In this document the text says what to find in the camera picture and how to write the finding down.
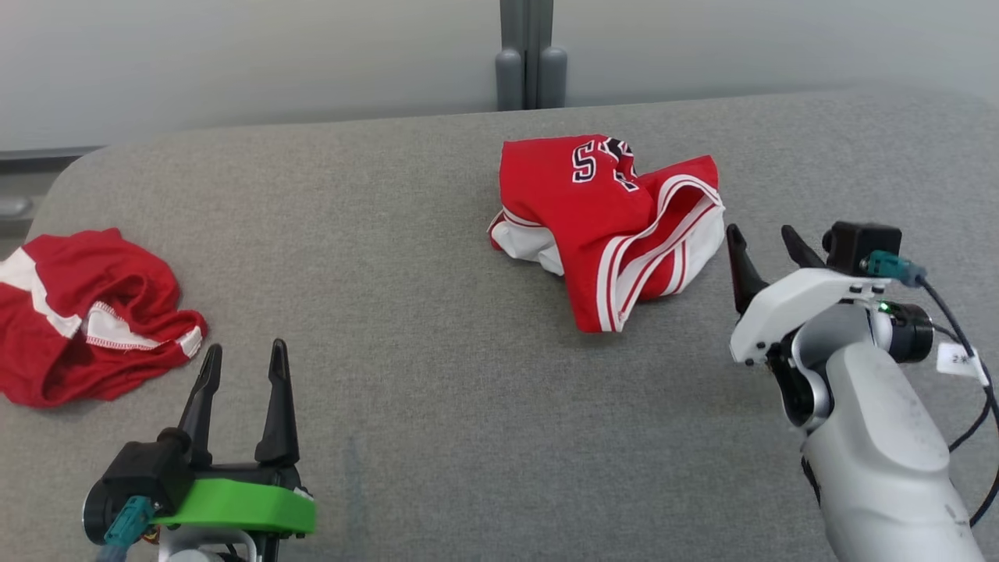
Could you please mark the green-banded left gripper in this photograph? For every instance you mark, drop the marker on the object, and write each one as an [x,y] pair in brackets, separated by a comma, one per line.
[242,503]

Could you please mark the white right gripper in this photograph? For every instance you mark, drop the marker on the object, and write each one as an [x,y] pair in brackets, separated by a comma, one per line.
[788,304]

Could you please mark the red shorts with white trim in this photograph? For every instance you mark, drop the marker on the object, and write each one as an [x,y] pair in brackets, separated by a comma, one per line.
[86,312]

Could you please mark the red jersey with number print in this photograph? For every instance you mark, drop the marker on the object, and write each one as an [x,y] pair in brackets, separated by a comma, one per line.
[601,211]

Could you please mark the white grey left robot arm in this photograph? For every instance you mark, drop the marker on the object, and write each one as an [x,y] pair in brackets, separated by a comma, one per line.
[203,546]

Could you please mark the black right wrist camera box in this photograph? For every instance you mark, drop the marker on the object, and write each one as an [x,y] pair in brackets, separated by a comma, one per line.
[858,238]

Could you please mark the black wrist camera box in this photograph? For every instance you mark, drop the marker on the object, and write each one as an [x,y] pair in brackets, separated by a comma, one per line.
[858,238]
[144,468]

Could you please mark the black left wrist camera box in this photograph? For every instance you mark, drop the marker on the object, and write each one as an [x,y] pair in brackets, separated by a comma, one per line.
[144,468]

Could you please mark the grey partition post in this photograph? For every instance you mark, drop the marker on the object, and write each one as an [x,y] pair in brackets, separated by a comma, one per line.
[531,70]

